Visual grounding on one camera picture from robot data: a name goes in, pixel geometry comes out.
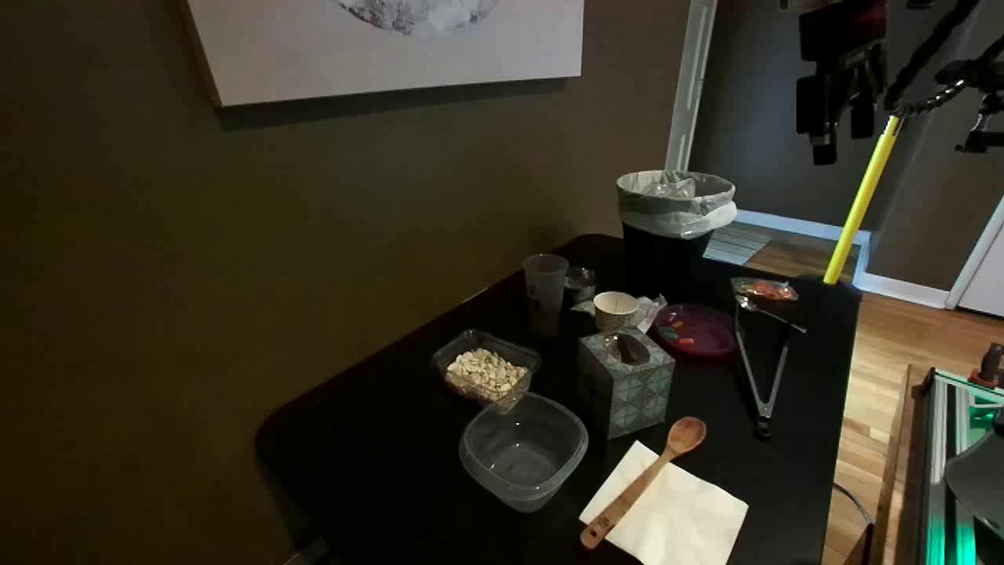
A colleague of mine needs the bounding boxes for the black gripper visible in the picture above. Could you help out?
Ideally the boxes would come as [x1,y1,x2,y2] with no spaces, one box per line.
[794,41,888,167]

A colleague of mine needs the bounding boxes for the yellow pole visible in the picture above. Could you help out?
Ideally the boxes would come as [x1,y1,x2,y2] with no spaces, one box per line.
[819,113,903,288]

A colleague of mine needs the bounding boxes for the grey floor mat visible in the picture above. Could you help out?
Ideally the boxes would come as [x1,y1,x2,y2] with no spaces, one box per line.
[700,224,774,267]

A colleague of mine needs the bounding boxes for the shiny foil packet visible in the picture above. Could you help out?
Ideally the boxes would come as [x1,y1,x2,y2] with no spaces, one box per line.
[730,272,804,306]

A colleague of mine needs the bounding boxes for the trash bin with white bag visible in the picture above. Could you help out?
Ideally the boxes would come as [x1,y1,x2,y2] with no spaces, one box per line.
[612,167,741,242]

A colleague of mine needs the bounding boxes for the plain white door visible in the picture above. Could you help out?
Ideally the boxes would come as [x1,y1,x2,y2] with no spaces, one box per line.
[944,198,1004,320]

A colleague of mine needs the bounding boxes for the black trash can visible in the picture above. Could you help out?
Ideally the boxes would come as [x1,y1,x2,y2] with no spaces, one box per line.
[619,215,725,306]

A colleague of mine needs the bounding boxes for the maroon round plate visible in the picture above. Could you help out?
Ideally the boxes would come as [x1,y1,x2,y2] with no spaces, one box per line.
[650,302,738,367]

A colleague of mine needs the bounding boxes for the crumpled white tissue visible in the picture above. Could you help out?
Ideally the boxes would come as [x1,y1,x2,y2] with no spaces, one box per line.
[625,296,672,335]

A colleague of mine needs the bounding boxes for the metal kitchen tongs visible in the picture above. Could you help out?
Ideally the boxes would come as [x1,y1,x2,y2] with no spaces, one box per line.
[730,296,810,444]

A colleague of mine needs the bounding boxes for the white paper cup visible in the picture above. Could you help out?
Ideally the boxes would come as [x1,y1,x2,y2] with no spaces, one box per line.
[589,288,642,339]

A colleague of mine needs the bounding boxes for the translucent plastic cup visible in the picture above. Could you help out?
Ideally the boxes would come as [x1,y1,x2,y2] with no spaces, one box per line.
[521,250,571,339]

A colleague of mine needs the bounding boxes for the wooden spoon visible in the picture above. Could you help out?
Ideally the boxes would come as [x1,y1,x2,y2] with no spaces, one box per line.
[578,413,709,553]

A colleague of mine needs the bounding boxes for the flat white paper napkin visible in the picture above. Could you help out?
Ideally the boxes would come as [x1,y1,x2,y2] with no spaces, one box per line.
[578,440,753,565]

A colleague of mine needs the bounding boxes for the plastic container with cereal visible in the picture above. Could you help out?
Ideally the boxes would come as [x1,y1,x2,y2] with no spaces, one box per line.
[430,327,542,410]

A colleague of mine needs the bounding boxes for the empty clear plastic container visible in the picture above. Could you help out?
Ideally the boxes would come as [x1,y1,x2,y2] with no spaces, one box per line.
[455,389,594,514]

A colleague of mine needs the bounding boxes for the black camera tripod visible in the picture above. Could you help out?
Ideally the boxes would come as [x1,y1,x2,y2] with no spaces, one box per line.
[931,55,1004,154]

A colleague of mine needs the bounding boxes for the white door frame post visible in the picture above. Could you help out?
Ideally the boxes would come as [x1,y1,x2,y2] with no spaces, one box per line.
[663,0,722,175]

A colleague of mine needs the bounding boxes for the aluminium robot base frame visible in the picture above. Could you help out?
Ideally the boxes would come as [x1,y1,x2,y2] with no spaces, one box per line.
[895,358,1004,565]

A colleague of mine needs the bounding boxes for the white wall canvas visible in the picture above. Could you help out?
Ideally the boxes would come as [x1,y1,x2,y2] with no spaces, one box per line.
[185,0,586,111]

